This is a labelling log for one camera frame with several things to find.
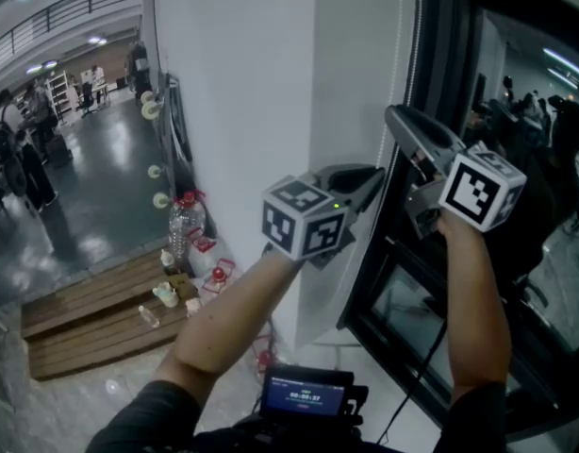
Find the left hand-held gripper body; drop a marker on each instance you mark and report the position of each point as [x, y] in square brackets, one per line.
[289, 220]

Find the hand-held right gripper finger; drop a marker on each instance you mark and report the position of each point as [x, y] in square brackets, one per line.
[397, 128]
[447, 132]

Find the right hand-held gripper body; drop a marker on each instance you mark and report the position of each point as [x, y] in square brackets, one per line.
[478, 191]

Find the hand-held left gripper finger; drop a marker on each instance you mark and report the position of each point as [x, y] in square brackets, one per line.
[355, 168]
[370, 196]

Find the person's right forearm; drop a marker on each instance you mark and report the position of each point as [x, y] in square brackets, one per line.
[473, 309]

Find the person's left forearm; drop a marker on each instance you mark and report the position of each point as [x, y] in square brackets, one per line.
[233, 314]

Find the black framed window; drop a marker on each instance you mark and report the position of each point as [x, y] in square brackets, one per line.
[516, 272]

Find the red lidded clear container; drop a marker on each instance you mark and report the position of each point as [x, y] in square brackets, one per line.
[219, 276]
[202, 241]

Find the white plastic jug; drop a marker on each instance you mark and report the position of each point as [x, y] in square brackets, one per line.
[207, 262]

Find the large clear water bottle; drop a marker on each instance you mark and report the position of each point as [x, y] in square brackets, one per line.
[186, 229]

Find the brown cardboard box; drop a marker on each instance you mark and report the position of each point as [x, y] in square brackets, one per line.
[183, 285]

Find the white figurine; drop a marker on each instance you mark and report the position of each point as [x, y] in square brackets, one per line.
[193, 307]
[167, 256]
[166, 295]

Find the red floor object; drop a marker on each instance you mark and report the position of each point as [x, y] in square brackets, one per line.
[265, 360]

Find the black wheeled rack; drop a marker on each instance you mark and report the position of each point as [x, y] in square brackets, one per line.
[174, 125]

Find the small clear plastic bottle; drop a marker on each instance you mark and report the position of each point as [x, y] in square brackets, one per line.
[149, 316]

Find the black chest screen device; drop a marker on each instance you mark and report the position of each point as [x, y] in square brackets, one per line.
[303, 397]

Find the wooden slat platform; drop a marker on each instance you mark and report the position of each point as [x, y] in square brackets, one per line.
[96, 314]

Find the black office chair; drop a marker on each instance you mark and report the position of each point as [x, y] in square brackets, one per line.
[87, 99]

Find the dark suitcase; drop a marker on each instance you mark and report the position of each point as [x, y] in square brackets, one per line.
[59, 151]

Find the person's black shirt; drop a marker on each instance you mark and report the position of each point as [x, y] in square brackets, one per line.
[143, 423]

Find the white shelf unit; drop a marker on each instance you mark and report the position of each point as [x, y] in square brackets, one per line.
[58, 95]

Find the black metal railing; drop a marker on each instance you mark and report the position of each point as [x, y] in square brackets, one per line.
[58, 12]

